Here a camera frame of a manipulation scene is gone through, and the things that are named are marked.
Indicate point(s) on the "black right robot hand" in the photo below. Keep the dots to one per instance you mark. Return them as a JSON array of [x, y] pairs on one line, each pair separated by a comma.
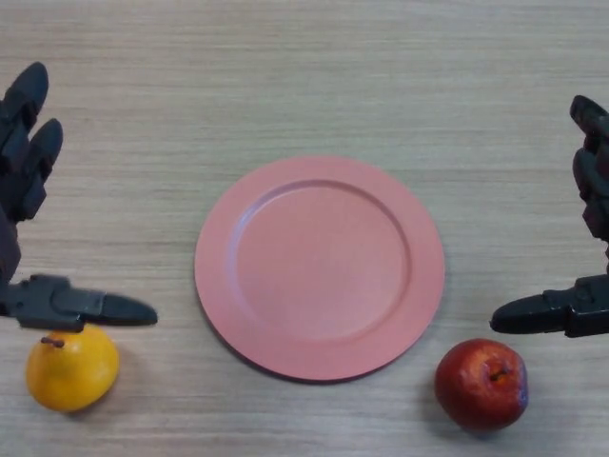
[[590, 309]]

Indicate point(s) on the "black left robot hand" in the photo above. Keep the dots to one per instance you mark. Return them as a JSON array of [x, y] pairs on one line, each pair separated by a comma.
[[16, 200]]

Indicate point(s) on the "yellow pear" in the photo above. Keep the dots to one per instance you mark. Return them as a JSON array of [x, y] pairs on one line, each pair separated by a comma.
[[71, 371]]

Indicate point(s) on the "pink round plate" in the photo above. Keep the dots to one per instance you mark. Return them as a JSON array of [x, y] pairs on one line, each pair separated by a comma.
[[319, 269]]

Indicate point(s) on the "red apple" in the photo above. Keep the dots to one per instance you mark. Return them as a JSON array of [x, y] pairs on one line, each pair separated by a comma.
[[478, 383]]

